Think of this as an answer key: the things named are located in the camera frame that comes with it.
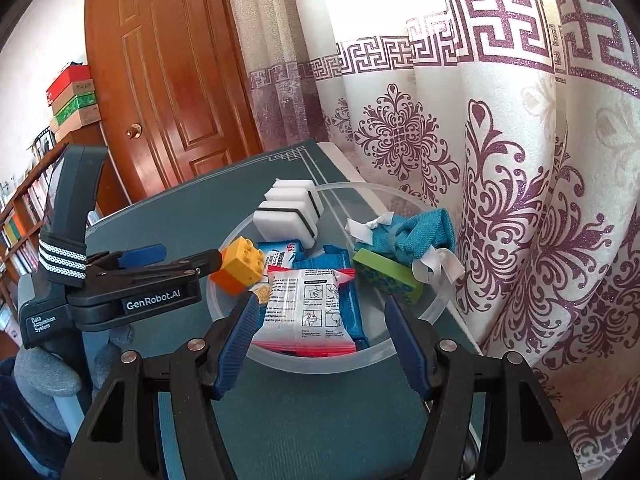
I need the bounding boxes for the person's left hand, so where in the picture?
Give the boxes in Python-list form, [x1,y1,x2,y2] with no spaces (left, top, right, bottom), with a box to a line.
[12,327,135,403]

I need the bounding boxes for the wooden bookshelf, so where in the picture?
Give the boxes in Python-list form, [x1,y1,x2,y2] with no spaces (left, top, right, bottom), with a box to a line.
[0,122,118,351]

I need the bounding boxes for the white cleaning sponge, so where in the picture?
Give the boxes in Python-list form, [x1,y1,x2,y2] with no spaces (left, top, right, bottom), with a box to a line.
[254,200,322,252]
[264,178,326,217]

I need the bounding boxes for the light blue pictured cracker packet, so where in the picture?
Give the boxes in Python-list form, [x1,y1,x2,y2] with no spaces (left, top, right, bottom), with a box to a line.
[249,240,307,311]

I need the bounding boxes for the white packet red edges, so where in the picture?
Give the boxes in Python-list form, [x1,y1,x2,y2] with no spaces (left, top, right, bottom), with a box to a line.
[250,267,358,358]

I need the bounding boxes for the green dotted block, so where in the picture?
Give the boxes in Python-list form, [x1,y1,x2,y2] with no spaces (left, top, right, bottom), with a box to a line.
[352,247,425,305]

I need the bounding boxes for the film strip photo frame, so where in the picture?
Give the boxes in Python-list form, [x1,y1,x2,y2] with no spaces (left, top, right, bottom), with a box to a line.
[29,127,57,158]

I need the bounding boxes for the person's left forearm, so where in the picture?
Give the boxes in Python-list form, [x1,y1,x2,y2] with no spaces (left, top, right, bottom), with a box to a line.
[0,360,76,478]

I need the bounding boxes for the rows of books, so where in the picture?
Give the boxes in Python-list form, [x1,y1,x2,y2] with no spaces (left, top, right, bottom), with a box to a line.
[0,152,101,341]

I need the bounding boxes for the wooden door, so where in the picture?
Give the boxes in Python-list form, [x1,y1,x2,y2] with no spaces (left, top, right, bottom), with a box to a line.
[85,0,263,202]

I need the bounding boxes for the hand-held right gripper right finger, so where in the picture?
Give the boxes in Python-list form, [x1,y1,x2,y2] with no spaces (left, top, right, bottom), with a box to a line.
[385,297,583,480]

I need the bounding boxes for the clear plastic bowl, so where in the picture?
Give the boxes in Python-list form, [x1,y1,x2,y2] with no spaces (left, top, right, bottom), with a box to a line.
[206,181,473,373]

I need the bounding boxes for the yellow orange toy brick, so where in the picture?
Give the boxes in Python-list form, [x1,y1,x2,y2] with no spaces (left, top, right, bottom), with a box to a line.
[210,236,266,295]

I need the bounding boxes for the red box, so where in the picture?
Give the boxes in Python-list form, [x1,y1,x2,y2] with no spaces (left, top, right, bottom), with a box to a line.
[46,64,94,107]

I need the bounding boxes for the dark blue cracker packet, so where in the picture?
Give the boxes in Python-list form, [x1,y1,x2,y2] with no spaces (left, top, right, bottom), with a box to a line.
[292,246,371,348]

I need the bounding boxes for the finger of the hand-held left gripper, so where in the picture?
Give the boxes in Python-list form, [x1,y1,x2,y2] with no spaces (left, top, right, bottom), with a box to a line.
[87,244,167,270]
[92,250,224,287]

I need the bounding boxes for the white purple patterned curtain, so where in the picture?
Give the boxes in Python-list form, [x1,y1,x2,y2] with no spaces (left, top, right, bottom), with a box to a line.
[235,0,640,480]

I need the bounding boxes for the green box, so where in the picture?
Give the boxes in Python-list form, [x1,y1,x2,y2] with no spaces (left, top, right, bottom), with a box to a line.
[52,93,98,129]

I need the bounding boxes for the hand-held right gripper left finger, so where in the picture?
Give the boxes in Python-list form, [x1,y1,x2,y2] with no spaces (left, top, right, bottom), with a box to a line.
[60,290,261,480]

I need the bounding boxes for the teal cloth with white ribbon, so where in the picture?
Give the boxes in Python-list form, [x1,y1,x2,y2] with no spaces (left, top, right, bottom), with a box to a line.
[345,208,463,286]

